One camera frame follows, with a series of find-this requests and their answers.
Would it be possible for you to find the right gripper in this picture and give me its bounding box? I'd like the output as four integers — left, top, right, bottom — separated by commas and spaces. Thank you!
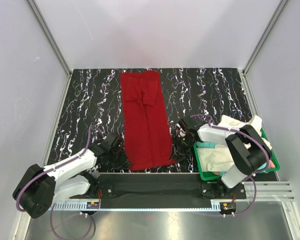
168, 135, 197, 164

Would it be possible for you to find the red t shirt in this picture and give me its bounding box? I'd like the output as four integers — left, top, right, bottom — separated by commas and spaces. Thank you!
119, 70, 176, 171

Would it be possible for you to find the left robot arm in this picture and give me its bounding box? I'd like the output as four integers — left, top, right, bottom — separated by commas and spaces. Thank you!
12, 133, 130, 219

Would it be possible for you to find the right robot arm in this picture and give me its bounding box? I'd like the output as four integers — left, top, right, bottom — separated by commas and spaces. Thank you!
170, 114, 273, 199

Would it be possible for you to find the teal t shirt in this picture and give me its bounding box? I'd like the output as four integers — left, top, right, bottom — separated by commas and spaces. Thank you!
195, 141, 269, 176

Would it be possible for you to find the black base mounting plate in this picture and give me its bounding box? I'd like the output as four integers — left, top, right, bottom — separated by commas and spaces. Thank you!
73, 173, 247, 210

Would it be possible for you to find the cream white t shirt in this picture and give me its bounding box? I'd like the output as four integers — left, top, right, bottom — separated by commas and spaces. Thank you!
196, 115, 272, 176

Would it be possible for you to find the green plastic bin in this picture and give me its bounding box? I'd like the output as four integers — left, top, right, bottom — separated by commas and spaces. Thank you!
192, 126, 281, 181

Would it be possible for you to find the left controller box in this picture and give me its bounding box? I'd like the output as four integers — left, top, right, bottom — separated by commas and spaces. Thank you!
86, 201, 100, 210

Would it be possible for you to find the controller box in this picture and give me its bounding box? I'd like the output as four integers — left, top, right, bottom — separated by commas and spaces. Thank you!
221, 202, 237, 213
86, 201, 100, 210

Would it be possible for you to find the right controller box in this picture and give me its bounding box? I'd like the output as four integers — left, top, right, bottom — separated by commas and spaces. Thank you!
221, 202, 237, 213

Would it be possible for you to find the pink t shirt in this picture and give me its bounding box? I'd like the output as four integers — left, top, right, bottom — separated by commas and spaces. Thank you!
268, 160, 276, 169

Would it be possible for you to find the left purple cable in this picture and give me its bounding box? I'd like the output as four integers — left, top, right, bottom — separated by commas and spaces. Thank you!
15, 124, 106, 238

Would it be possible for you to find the grey slotted cable duct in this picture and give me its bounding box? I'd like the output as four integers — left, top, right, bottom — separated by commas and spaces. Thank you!
50, 200, 221, 212

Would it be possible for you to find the aluminium front rail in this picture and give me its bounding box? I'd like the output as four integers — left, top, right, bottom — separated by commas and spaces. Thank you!
22, 181, 296, 202

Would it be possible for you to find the left aluminium frame post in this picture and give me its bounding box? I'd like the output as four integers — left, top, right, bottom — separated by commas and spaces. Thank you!
25, 0, 72, 78

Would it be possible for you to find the aluminium frame post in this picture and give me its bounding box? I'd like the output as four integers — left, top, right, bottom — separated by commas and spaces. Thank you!
25, 0, 72, 78
242, 0, 290, 76

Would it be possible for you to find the right aluminium frame post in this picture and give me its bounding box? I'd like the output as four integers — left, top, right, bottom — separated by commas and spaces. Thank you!
242, 0, 290, 76

